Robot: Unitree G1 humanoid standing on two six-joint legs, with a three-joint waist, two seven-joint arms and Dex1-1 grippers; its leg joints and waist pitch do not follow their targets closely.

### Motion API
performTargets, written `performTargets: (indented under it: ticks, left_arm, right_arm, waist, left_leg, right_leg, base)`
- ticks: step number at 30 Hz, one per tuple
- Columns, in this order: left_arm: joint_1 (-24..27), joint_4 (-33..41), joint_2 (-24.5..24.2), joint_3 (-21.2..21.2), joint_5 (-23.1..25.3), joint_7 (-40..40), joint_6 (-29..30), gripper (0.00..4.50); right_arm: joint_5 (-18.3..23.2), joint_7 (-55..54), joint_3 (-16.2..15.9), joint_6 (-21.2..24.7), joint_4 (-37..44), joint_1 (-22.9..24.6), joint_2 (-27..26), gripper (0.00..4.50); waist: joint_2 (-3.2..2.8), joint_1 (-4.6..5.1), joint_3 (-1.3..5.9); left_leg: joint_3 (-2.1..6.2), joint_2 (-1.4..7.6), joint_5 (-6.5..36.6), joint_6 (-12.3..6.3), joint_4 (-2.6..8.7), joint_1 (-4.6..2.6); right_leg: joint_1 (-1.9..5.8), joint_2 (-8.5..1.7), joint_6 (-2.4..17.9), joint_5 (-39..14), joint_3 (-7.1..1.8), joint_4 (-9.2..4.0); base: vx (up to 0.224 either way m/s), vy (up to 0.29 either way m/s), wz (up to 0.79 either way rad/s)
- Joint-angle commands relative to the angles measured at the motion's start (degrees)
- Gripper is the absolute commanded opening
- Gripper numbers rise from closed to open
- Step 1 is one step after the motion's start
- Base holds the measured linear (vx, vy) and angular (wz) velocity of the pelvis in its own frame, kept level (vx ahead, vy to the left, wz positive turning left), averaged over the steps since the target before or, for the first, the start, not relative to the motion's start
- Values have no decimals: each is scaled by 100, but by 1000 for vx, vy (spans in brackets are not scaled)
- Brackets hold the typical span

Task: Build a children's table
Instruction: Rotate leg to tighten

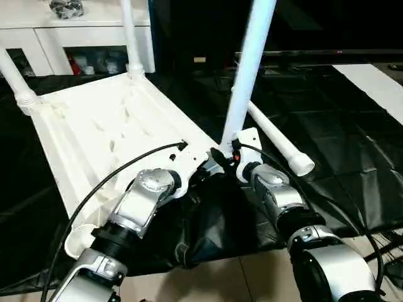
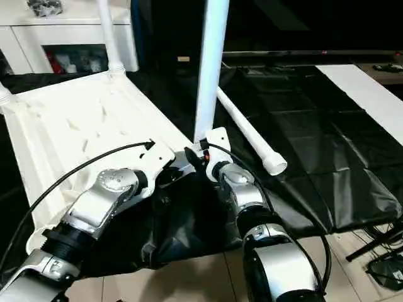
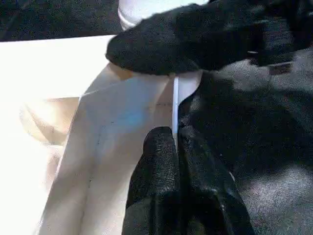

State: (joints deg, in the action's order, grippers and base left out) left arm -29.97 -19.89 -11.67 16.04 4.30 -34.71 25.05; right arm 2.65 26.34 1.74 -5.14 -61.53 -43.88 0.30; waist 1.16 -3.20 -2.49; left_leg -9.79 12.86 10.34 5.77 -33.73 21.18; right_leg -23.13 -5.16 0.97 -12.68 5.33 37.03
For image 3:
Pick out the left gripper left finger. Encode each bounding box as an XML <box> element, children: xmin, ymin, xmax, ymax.
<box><xmin>121</xmin><ymin>125</ymin><xmax>182</xmax><ymax>235</ymax></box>

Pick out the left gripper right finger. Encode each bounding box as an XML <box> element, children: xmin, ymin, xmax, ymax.
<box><xmin>177</xmin><ymin>133</ymin><xmax>257</xmax><ymax>235</ymax></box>

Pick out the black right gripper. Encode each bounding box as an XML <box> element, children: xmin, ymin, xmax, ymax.
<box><xmin>219</xmin><ymin>0</ymin><xmax>313</xmax><ymax>67</ymax></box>

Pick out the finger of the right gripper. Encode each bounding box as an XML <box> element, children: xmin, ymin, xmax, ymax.
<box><xmin>105</xmin><ymin>3</ymin><xmax>228</xmax><ymax>76</ymax></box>

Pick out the white plastic table leg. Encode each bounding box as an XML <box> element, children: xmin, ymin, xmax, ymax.
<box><xmin>117</xmin><ymin>0</ymin><xmax>211</xmax><ymax>32</ymax></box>

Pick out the white plastic table top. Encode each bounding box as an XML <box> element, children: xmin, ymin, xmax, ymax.
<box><xmin>0</xmin><ymin>34</ymin><xmax>204</xmax><ymax>235</ymax></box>

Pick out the black table mat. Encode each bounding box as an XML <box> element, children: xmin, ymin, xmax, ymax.
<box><xmin>0</xmin><ymin>0</ymin><xmax>313</xmax><ymax>235</ymax></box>

